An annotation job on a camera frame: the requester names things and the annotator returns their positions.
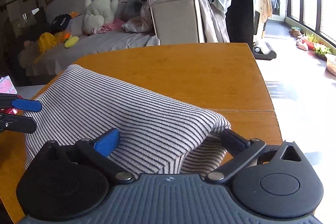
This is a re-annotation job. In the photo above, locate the white plush toy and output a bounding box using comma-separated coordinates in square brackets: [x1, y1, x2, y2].
[83, 0, 118, 35]

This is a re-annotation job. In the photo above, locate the pink basin on floor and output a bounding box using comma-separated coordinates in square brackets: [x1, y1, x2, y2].
[325, 53, 336, 76]

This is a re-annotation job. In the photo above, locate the yellow green plush toy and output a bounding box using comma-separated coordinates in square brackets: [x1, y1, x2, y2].
[64, 36, 79, 48]

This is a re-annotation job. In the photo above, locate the beige sofa armrest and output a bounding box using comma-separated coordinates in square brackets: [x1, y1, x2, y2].
[150, 0, 205, 46]

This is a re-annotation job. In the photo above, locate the striped grey knit garment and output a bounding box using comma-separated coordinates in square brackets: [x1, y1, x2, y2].
[25, 65, 231, 176]

